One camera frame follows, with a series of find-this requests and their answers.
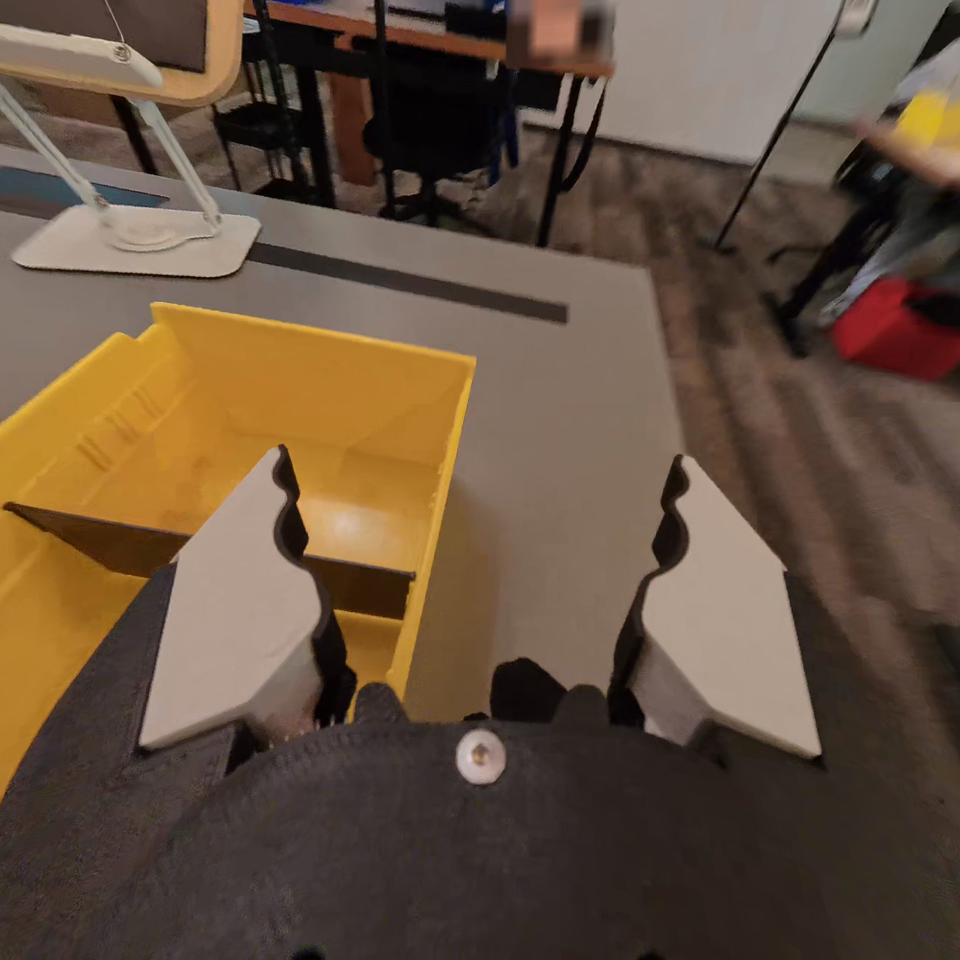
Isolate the black pole stand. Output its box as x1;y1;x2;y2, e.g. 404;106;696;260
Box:
705;0;879;252

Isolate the black bin divider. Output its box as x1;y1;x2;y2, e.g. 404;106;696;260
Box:
3;501;417;620

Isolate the black tape strip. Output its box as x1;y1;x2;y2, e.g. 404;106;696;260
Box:
247;241;569;325

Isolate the black wire rack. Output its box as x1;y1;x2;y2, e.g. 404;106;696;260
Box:
212;45;335;207

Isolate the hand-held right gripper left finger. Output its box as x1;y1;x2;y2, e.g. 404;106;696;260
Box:
139;444;357;751

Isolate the black office chair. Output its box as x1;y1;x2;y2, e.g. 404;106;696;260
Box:
363;45;520;224

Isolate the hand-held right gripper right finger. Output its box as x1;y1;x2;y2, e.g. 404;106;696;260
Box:
607;453;823;760

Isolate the yellow plastic bin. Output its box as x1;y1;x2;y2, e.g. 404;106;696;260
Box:
0;301;477;796

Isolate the small yellow bin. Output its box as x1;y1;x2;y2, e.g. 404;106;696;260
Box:
896;90;960;149

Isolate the blue tape strip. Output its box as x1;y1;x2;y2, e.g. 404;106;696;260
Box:
0;168;170;210

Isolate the red plastic bin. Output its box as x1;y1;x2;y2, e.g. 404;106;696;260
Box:
831;277;960;382

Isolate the white monitor stand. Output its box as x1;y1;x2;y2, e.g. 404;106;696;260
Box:
0;22;262;280

